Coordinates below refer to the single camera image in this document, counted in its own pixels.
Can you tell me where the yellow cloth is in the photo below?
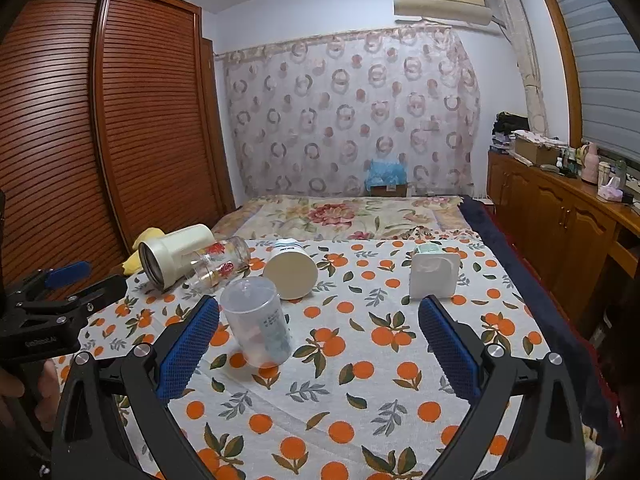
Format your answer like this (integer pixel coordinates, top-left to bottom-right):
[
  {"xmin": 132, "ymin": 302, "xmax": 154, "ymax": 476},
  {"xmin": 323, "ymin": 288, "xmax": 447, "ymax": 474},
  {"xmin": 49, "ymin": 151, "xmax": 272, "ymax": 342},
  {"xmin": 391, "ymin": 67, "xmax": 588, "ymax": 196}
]
[{"xmin": 122, "ymin": 227, "xmax": 166, "ymax": 276}]

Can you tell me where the grey window blind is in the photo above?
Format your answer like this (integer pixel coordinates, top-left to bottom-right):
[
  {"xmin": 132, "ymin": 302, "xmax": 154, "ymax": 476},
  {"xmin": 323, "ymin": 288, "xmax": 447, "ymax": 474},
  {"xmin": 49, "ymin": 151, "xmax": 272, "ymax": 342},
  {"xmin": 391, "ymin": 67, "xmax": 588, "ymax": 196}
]
[{"xmin": 542, "ymin": 0, "xmax": 640, "ymax": 153}]

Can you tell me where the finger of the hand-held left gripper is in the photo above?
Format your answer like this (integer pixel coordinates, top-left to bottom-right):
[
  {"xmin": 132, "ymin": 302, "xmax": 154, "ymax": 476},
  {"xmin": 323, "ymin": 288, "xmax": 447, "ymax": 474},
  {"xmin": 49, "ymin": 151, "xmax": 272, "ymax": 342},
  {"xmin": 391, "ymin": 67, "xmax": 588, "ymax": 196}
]
[
  {"xmin": 15, "ymin": 275, "xmax": 129, "ymax": 318},
  {"xmin": 2, "ymin": 261, "xmax": 92, "ymax": 306}
]

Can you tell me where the white square plastic cup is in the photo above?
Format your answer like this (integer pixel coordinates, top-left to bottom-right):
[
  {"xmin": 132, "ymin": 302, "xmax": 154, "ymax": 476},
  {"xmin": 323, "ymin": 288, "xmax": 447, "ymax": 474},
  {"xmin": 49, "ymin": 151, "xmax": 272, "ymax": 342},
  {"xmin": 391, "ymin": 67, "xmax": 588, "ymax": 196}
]
[{"xmin": 409, "ymin": 242, "xmax": 461, "ymax": 301}]

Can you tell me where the brown slatted wooden wardrobe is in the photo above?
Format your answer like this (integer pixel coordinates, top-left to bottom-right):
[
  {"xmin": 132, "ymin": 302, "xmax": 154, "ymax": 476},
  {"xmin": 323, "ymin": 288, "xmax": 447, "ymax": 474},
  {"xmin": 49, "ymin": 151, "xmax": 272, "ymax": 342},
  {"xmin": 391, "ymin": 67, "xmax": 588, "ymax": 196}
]
[{"xmin": 0, "ymin": 0, "xmax": 236, "ymax": 301}]

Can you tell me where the blue plastic bag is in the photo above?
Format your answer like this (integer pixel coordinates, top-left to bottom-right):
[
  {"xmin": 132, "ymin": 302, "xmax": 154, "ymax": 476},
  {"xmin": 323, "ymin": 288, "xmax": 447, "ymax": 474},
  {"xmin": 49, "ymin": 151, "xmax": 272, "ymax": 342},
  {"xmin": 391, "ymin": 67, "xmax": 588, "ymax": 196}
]
[{"xmin": 366, "ymin": 157, "xmax": 408, "ymax": 188}]

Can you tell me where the wall air conditioner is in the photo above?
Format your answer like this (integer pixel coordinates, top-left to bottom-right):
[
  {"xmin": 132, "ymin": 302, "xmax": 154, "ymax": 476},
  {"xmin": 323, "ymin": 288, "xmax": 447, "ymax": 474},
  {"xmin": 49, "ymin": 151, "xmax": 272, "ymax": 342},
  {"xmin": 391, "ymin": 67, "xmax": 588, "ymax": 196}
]
[{"xmin": 392, "ymin": 0, "xmax": 493, "ymax": 28}]

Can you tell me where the beige window curtain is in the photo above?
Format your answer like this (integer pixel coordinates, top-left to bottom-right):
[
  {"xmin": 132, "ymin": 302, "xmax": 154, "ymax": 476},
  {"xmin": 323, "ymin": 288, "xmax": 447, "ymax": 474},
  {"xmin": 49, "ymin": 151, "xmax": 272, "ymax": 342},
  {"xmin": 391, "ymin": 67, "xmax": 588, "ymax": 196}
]
[{"xmin": 490, "ymin": 0, "xmax": 548, "ymax": 141}]

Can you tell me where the white paper cup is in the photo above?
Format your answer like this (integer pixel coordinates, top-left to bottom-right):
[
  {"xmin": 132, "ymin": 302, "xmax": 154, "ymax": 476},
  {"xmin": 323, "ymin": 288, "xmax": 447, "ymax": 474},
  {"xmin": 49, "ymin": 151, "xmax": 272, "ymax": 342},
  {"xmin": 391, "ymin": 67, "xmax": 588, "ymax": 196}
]
[{"xmin": 262, "ymin": 239, "xmax": 319, "ymax": 301}]

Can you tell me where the long wooden cabinet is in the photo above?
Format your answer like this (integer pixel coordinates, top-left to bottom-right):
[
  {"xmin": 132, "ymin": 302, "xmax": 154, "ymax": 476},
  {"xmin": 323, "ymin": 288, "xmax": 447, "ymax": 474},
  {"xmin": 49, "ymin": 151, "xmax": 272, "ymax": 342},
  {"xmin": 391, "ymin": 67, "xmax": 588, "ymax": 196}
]
[{"xmin": 487, "ymin": 152, "xmax": 640, "ymax": 331}]

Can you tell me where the cream insulated cup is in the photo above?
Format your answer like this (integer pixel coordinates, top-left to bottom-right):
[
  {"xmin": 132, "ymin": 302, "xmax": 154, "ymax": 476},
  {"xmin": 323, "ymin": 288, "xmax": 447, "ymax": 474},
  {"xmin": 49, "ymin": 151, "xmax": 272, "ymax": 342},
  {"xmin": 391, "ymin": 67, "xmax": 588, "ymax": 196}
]
[{"xmin": 138, "ymin": 224, "xmax": 216, "ymax": 291}]

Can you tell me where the floral blanket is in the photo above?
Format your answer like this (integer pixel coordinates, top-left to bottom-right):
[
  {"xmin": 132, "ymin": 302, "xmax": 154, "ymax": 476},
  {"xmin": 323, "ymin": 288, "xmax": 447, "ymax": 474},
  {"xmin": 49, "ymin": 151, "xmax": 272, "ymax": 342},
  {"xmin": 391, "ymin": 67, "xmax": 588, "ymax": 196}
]
[{"xmin": 210, "ymin": 194, "xmax": 481, "ymax": 243}]

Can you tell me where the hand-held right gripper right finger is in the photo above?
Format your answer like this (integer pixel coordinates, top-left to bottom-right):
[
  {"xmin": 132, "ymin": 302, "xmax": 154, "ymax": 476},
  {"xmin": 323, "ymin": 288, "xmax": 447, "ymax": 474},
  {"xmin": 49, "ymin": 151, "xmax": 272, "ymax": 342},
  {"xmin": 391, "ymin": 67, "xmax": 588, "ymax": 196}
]
[{"xmin": 417, "ymin": 295, "xmax": 587, "ymax": 480}]

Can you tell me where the pink thermos flask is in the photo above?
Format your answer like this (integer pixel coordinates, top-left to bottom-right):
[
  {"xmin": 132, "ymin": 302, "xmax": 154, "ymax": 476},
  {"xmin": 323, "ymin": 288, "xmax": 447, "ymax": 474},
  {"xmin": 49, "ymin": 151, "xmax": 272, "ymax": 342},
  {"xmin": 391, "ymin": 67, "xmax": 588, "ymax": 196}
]
[{"xmin": 580, "ymin": 142, "xmax": 600, "ymax": 182}]

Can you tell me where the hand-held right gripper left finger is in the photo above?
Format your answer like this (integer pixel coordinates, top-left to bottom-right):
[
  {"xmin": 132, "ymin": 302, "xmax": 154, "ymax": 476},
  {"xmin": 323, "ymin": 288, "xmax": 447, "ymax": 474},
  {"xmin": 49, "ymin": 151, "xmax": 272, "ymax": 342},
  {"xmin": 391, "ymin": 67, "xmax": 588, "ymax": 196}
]
[{"xmin": 50, "ymin": 295, "xmax": 223, "ymax": 480}]

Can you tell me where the pile of dark clothes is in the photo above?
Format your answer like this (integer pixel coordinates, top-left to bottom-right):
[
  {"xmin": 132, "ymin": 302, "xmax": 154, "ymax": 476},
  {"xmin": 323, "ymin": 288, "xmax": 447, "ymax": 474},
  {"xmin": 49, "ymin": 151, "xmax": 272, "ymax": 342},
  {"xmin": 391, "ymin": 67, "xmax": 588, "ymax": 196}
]
[{"xmin": 492, "ymin": 112, "xmax": 530, "ymax": 136}]

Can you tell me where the person's left hand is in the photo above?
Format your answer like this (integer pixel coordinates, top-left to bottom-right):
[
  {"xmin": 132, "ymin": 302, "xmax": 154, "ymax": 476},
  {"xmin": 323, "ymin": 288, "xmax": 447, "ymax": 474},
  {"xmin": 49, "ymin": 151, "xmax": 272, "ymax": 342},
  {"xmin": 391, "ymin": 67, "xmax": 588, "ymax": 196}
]
[{"xmin": 0, "ymin": 360, "xmax": 63, "ymax": 433}]

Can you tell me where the orange fruit print cloth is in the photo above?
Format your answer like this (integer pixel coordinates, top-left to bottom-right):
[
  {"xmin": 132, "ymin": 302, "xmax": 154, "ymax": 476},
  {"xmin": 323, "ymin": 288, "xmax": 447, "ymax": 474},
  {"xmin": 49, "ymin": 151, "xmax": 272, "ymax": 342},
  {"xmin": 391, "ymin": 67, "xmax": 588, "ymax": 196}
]
[{"xmin": 50, "ymin": 237, "xmax": 566, "ymax": 480}]

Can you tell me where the red print glass cup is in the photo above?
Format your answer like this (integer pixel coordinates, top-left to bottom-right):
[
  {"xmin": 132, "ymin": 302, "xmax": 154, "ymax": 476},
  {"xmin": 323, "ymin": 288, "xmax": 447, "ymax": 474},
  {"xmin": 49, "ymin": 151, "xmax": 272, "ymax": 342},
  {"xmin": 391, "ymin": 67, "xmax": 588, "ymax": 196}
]
[{"xmin": 189, "ymin": 236, "xmax": 251, "ymax": 293}]

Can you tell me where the clear plastic measuring cup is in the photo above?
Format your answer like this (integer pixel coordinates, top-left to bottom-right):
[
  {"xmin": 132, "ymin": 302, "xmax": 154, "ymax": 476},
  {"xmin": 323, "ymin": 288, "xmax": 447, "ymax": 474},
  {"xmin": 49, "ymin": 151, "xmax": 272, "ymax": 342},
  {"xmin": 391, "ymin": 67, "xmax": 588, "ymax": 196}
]
[{"xmin": 220, "ymin": 277, "xmax": 293, "ymax": 368}]

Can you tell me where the cloth covered cardboard box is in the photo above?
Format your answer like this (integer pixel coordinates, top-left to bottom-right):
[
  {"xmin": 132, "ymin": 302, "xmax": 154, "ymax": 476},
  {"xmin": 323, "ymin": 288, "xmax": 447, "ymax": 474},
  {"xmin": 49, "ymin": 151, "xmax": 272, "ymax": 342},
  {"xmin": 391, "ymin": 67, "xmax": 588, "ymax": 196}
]
[{"xmin": 514, "ymin": 131, "xmax": 562, "ymax": 167}]

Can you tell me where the ring pattern sheer curtain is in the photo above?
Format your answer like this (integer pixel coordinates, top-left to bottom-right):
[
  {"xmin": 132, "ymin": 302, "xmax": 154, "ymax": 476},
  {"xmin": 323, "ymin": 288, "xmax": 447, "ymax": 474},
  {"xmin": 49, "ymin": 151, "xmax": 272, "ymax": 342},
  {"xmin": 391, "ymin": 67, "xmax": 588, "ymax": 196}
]
[{"xmin": 215, "ymin": 27, "xmax": 482, "ymax": 198}]

